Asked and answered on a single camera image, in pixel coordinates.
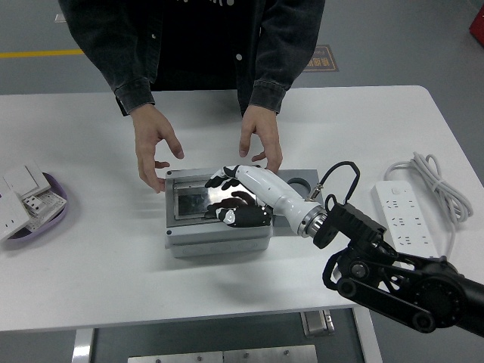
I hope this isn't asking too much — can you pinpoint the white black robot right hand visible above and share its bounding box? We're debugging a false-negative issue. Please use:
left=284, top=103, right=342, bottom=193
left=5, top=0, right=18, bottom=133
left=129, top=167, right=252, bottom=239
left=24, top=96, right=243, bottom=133
left=203, top=164, right=322, bottom=230

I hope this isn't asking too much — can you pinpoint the person's left hand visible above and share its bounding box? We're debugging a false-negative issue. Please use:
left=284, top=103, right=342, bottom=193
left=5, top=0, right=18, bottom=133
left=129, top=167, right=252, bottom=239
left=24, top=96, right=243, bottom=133
left=238, top=104, right=284, bottom=175

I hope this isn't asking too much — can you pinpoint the person's right hand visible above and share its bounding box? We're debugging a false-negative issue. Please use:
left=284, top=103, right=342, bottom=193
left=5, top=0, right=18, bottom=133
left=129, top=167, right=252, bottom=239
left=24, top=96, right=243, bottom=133
left=130, top=102, right=185, bottom=194

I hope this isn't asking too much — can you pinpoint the grey electrical box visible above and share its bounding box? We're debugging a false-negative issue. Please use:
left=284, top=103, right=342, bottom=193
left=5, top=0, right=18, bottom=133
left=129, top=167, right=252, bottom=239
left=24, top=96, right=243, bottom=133
left=163, top=168, right=274, bottom=259

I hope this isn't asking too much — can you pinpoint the grey cube with round hole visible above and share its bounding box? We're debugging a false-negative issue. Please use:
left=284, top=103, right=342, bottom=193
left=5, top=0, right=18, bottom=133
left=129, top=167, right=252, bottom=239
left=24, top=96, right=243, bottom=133
left=271, top=169, right=321, bottom=234

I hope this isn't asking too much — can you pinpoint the brown floor sign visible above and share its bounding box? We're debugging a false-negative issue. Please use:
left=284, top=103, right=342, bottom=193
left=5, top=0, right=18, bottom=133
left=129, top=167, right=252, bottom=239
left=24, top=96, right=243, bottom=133
left=302, top=45, right=340, bottom=73

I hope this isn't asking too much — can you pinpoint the person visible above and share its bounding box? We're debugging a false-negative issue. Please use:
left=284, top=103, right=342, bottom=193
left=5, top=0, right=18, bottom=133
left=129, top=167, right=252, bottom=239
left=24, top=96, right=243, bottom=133
left=58, top=0, right=326, bottom=118

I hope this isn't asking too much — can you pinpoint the white perforated panel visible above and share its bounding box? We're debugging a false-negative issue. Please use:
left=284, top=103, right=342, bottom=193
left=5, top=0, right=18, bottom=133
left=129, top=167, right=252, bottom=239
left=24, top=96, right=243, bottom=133
left=26, top=191, right=67, bottom=232

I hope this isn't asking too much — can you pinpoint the purple plastic tray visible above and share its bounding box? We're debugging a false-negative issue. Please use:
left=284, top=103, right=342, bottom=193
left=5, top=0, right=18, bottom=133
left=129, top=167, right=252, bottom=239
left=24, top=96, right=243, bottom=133
left=2, top=172, right=71, bottom=250

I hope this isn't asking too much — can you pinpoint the white power strip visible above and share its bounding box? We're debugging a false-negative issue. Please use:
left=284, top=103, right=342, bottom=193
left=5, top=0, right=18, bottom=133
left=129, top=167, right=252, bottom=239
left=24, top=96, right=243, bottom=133
left=372, top=180, right=444, bottom=259

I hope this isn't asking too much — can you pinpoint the small white socket module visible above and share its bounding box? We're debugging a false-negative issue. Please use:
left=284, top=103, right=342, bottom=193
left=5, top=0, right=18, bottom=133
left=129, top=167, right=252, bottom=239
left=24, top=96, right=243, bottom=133
left=21, top=194, right=45, bottom=213

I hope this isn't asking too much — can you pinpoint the yellow floor tape line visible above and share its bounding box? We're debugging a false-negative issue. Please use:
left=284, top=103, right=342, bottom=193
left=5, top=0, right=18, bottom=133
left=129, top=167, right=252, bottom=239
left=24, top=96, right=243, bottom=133
left=0, top=48, right=84, bottom=60

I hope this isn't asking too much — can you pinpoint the white table leg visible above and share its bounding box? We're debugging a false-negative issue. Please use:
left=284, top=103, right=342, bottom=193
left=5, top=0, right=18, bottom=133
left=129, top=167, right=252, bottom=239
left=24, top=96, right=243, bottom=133
left=353, top=306, right=383, bottom=363
left=71, top=327, right=95, bottom=363

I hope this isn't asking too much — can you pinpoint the red object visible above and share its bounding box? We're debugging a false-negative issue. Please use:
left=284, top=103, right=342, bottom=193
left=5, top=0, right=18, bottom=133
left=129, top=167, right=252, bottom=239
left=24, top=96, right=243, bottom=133
left=468, top=7, right=484, bottom=37

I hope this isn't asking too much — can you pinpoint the white wall switch plate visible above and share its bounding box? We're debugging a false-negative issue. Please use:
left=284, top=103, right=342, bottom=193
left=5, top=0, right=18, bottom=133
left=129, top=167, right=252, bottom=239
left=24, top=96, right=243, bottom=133
left=2, top=160, right=53, bottom=198

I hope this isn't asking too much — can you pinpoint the grey metal table bracket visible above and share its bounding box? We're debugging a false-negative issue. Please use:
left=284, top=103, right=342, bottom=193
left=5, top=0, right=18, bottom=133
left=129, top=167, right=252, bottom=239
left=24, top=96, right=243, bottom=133
left=301, top=309, right=336, bottom=337

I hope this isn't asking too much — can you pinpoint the white power cord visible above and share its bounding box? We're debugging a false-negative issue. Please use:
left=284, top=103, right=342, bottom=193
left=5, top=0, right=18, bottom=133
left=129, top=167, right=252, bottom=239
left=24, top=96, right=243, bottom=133
left=383, top=151, right=474, bottom=262

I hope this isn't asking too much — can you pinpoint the white wall socket panel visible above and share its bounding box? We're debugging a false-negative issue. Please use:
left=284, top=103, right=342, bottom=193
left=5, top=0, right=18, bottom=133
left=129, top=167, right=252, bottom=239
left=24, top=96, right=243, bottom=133
left=0, top=188, right=33, bottom=243

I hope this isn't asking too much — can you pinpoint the grey metal base plate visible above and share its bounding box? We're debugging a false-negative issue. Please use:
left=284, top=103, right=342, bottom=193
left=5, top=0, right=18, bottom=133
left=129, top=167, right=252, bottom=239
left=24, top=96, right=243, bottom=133
left=127, top=350, right=224, bottom=363
left=222, top=344, right=318, bottom=363

